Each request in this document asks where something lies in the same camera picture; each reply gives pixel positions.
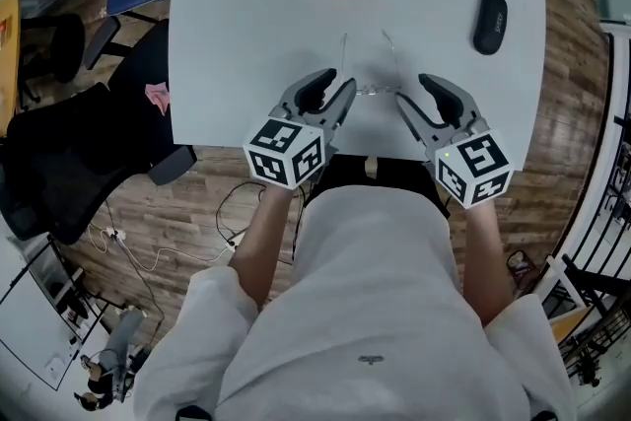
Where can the white plug adapter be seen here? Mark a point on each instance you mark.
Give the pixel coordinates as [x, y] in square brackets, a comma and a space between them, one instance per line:
[116, 234]

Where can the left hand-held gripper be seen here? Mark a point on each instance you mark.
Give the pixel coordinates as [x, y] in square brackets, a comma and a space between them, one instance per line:
[286, 153]

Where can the white power strip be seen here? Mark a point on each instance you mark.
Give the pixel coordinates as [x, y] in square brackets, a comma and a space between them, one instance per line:
[235, 241]

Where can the person's left forearm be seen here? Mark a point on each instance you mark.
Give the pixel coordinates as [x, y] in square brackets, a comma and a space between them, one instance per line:
[261, 241]

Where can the round wooden table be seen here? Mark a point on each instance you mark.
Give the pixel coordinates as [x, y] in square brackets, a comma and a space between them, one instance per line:
[7, 44]

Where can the person's black trousers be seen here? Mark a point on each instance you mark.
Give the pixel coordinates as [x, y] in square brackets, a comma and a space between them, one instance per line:
[394, 172]

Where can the black metal railing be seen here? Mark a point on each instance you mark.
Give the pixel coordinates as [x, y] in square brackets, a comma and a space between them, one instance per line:
[591, 281]

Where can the person in white shirt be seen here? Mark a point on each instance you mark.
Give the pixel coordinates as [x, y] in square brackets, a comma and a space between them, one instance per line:
[370, 310]

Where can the person's right forearm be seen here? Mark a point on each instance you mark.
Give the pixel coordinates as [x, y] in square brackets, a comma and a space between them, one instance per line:
[485, 261]

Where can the black swivel chair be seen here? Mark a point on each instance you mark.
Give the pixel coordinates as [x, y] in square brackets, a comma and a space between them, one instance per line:
[54, 44]

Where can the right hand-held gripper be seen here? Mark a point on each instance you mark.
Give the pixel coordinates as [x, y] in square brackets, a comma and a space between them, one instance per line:
[473, 167]

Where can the pink cloth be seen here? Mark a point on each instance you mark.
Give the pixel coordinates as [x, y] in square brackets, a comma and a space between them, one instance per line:
[159, 96]

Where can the black glasses case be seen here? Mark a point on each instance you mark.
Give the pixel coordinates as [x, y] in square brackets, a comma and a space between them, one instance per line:
[490, 22]

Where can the black mesh office chair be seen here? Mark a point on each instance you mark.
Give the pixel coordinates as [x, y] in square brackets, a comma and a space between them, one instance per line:
[64, 162]

